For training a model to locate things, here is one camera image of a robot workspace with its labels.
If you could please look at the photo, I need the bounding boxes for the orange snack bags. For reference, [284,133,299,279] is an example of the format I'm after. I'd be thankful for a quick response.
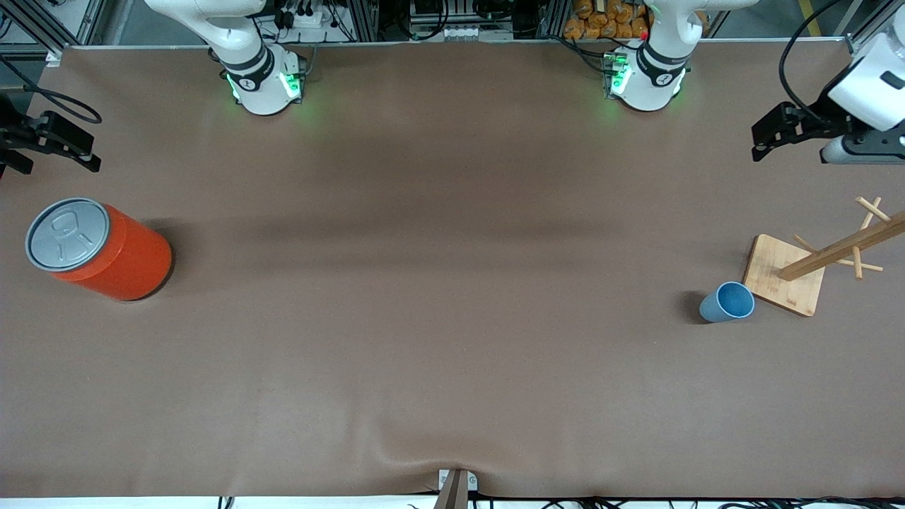
[564,0,653,41]

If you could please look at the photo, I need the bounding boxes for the white socket strip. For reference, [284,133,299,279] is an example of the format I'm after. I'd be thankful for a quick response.
[410,25,513,42]

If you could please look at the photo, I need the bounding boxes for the white power strip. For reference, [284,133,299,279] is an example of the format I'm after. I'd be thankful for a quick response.
[279,4,333,30]

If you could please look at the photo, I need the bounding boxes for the grey metal table bracket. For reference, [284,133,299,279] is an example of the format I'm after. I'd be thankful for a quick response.
[433,468,478,509]

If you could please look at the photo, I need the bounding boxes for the brown table mat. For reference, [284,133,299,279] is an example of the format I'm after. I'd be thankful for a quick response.
[0,39,905,499]

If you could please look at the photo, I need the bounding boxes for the aluminium frame post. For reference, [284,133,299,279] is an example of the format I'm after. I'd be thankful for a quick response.
[350,0,383,42]
[537,0,570,40]

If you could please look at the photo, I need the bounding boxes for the wooden mug tree stand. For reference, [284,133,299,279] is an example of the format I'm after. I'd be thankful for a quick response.
[742,197,905,317]

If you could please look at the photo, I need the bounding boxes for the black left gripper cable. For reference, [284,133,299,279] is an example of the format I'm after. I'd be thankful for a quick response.
[778,0,895,128]

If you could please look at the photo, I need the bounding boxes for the aluminium frame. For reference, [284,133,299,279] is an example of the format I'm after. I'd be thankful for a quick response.
[845,0,905,57]
[0,0,107,68]

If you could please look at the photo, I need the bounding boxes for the light blue plastic cup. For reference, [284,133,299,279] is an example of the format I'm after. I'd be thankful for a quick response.
[699,281,756,324]

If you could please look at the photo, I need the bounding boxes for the orange can with grey lid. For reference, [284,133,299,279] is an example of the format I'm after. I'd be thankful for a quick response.
[25,197,173,303]

